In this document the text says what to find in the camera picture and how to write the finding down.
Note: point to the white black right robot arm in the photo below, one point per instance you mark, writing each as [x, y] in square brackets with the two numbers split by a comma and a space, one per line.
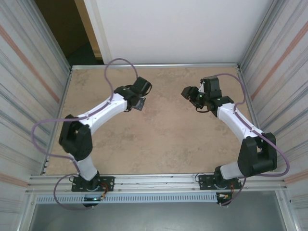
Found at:
[255, 156]

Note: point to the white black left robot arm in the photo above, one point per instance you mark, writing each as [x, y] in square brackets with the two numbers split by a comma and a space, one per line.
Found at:
[77, 142]

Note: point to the long aluminium table edge rail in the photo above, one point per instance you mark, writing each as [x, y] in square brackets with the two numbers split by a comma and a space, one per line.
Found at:
[156, 65]

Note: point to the white door frame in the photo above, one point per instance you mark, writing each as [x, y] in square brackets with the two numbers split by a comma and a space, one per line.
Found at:
[98, 29]

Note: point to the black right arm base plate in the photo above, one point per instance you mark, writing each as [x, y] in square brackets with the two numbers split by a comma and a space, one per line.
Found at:
[204, 183]

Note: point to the wide aluminium base rail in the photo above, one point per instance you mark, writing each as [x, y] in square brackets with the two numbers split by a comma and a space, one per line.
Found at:
[156, 183]

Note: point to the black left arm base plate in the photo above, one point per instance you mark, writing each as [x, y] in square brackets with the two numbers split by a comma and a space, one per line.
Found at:
[108, 183]

